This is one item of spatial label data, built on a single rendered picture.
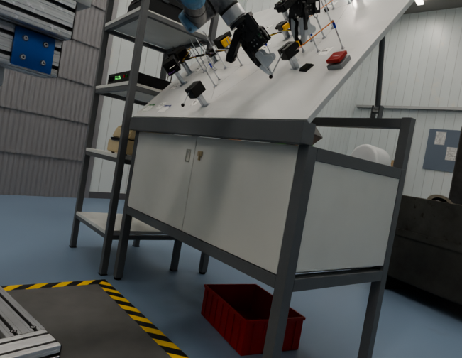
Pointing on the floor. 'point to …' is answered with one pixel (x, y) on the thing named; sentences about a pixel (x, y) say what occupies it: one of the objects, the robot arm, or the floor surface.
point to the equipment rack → (177, 33)
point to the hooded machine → (370, 153)
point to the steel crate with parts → (431, 248)
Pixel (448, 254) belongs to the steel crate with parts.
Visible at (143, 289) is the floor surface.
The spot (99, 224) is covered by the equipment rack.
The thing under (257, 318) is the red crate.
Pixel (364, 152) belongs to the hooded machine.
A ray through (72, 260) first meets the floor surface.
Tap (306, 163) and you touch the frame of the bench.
